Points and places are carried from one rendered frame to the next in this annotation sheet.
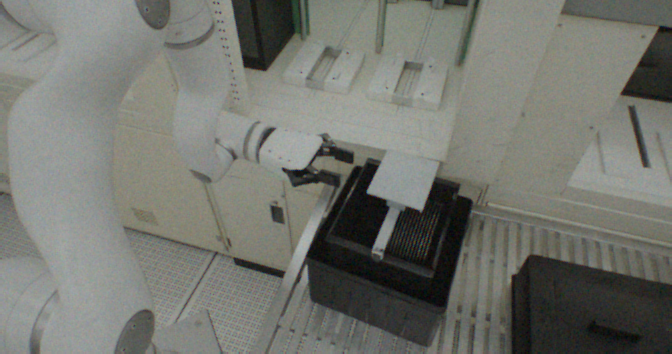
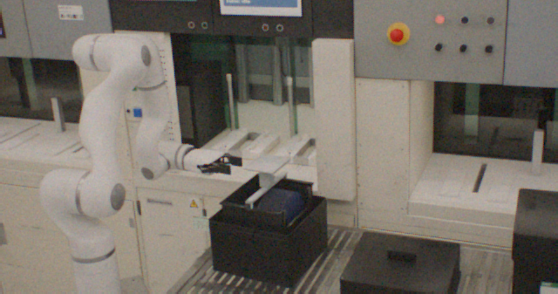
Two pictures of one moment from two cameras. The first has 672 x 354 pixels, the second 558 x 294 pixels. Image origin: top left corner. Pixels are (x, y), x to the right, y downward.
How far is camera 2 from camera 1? 1.55 m
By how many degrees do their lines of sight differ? 26
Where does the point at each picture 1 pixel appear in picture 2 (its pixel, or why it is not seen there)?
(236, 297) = not seen: outside the picture
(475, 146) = (332, 168)
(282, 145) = (198, 153)
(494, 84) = (330, 120)
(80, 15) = (123, 58)
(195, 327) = (131, 281)
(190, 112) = (147, 128)
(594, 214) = (435, 226)
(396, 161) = (264, 158)
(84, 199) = (108, 129)
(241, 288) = not seen: outside the picture
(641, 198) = (459, 206)
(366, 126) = not seen: hidden behind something
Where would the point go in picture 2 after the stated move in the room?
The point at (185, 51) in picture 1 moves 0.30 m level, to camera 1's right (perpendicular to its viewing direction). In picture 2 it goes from (150, 92) to (248, 89)
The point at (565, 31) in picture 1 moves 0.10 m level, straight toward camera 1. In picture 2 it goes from (364, 87) to (348, 96)
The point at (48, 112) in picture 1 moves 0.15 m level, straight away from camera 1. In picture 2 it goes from (104, 92) to (82, 81)
